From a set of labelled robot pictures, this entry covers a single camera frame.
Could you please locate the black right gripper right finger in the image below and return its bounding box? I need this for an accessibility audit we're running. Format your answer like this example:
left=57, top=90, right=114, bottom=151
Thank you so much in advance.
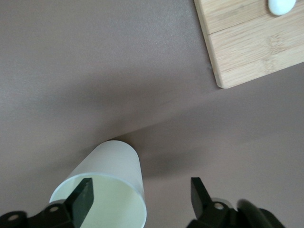
left=187, top=177, right=240, bottom=228

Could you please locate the white plastic cup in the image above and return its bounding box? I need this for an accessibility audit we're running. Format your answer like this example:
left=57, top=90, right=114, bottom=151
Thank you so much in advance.
left=48, top=140, right=147, bottom=228

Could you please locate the brown table mat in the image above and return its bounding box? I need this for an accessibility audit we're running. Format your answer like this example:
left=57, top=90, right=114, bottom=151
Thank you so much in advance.
left=0, top=0, right=304, bottom=228

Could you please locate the white plastic knife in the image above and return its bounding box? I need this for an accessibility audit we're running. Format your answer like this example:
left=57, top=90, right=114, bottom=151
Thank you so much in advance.
left=267, top=0, right=297, bottom=16

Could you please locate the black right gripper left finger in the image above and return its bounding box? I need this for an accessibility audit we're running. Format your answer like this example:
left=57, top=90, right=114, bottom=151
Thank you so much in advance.
left=0, top=177, right=94, bottom=228

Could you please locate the wooden cutting board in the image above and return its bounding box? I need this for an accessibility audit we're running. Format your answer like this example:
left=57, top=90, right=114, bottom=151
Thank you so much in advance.
left=193, top=0, right=304, bottom=89

